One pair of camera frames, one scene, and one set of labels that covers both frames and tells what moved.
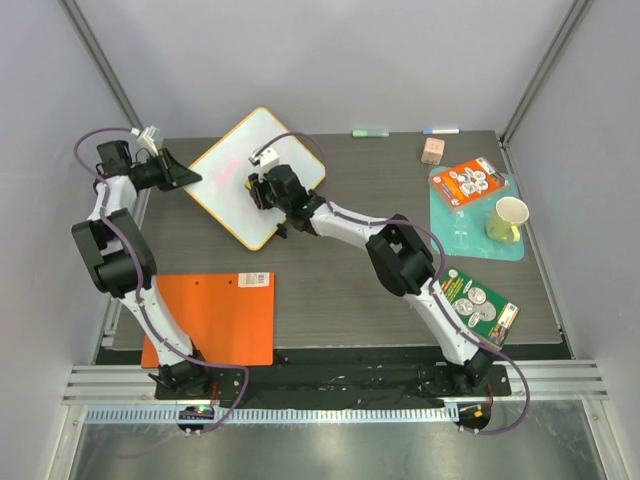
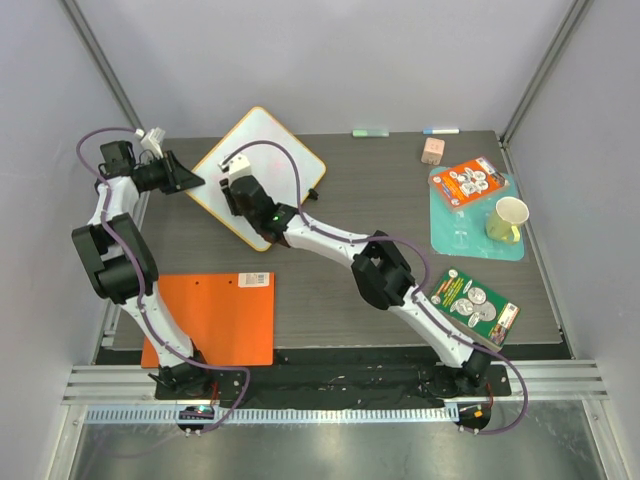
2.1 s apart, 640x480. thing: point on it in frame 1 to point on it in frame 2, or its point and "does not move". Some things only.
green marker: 370,133 does not move
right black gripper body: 260,193 to 235,201
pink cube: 433,151 does not move
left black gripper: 176,175 does not move
